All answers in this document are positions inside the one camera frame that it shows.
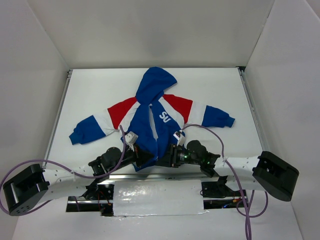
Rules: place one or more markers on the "blue white red hooded jacket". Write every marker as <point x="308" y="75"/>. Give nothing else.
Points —
<point x="152" y="115"/>

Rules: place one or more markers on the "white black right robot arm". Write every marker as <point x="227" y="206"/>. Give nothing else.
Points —
<point x="265" y="172"/>

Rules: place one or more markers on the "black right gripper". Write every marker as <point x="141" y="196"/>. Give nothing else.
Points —
<point x="172" y="155"/>

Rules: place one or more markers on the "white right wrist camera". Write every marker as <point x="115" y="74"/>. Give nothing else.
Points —
<point x="180" y="137"/>

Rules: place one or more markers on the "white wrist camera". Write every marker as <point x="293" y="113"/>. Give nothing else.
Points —
<point x="180" y="137"/>
<point x="130" y="138"/>

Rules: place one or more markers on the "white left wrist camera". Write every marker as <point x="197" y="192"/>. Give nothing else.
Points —
<point x="130" y="138"/>

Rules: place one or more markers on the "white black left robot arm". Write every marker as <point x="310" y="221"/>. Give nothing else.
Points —
<point x="35" y="184"/>

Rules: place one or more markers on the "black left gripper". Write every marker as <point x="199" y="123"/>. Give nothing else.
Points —
<point x="137" y="155"/>

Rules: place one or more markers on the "white cover plate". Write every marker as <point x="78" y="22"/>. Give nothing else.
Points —
<point x="157" y="198"/>

